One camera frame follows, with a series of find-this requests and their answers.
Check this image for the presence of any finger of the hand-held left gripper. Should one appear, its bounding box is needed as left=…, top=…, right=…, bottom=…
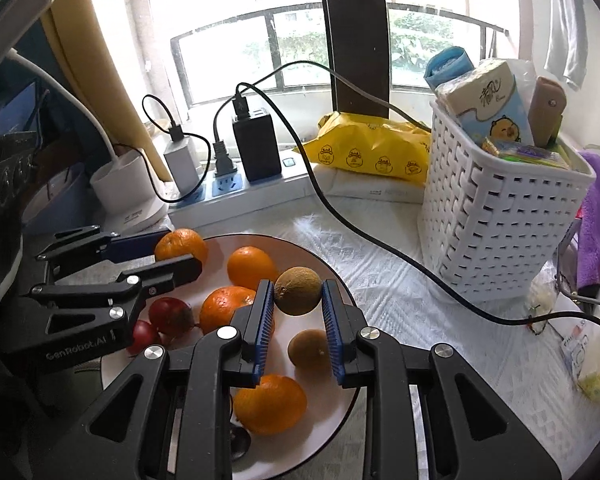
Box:
left=17, top=254, right=203, bottom=373
left=35, top=227, right=173, bottom=273

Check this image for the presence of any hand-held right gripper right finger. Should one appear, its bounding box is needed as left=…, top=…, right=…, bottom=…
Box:
left=321, top=280, right=563, bottom=480

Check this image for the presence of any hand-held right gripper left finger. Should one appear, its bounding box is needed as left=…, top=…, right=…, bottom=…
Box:
left=70, top=280, right=276, bottom=480

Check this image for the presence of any brown longan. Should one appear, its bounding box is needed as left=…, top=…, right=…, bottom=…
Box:
left=287, top=329, right=331, bottom=373
left=273, top=266, right=324, bottom=317

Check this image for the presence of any red round fruit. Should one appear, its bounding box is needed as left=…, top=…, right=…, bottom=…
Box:
left=148, top=297, right=196, bottom=338

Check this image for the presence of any small red fruit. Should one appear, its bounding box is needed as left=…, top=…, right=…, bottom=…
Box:
left=130, top=320, right=163, bottom=358

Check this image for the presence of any large orange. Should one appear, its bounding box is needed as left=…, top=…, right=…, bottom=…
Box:
left=232, top=374, right=308, bottom=436

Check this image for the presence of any dark cherry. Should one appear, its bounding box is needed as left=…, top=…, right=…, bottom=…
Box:
left=230, top=425, right=252, bottom=462

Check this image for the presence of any white plate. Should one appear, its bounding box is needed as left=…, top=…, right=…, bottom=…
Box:
left=100, top=234, right=361, bottom=480

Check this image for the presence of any white charger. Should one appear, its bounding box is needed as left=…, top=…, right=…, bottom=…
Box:
left=163, top=140, right=201, bottom=193

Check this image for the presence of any white textured tablecloth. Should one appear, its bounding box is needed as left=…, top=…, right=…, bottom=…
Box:
left=170, top=205, right=600, bottom=480

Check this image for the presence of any dark screen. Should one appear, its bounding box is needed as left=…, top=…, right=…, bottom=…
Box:
left=0, top=80, right=38, bottom=141

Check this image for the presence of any white power strip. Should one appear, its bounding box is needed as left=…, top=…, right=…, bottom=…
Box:
left=170, top=157, right=313, bottom=228

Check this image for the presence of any black charger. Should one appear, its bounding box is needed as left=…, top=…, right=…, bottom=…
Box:
left=231, top=112, right=282, bottom=182

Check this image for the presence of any yellow printed packet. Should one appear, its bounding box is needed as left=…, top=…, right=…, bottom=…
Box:
left=294, top=112, right=433, bottom=188

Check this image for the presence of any white woven basket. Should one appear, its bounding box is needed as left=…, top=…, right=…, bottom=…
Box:
left=419, top=100, right=597, bottom=303

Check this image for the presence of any yellow curtain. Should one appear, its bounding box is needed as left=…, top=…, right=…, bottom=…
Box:
left=42, top=0, right=163, bottom=181

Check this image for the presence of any bear printed card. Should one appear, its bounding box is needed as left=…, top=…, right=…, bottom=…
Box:
left=560, top=320, right=596, bottom=381

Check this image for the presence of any colourful snack packet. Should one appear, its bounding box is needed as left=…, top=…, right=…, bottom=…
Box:
left=482, top=137, right=571, bottom=171

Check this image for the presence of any balcony railing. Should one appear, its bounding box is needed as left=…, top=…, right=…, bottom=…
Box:
left=170, top=2, right=518, bottom=108

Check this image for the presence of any tissue pack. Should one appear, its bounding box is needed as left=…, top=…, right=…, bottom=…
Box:
left=436, top=59, right=535, bottom=148

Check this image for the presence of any blue roll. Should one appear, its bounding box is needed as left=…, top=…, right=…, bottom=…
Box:
left=425, top=47, right=476, bottom=93

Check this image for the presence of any brown case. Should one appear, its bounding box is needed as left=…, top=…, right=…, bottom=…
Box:
left=527, top=76, right=567, bottom=148

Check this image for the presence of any hanging pale garment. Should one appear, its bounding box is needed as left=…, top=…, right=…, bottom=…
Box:
left=545, top=0, right=596, bottom=88

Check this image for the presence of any long black cable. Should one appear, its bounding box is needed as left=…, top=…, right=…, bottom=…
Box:
left=235, top=82, right=600, bottom=336

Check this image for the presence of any black power cord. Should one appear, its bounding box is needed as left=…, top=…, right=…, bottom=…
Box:
left=211, top=140, right=238, bottom=178

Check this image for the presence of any thin black charger cable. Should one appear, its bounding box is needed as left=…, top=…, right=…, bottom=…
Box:
left=141, top=94, right=216, bottom=204

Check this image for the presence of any arcing black cable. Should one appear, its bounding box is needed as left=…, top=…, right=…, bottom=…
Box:
left=212, top=60, right=433, bottom=161

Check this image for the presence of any dark window post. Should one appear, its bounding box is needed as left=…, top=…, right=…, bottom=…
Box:
left=316, top=0, right=392, bottom=121

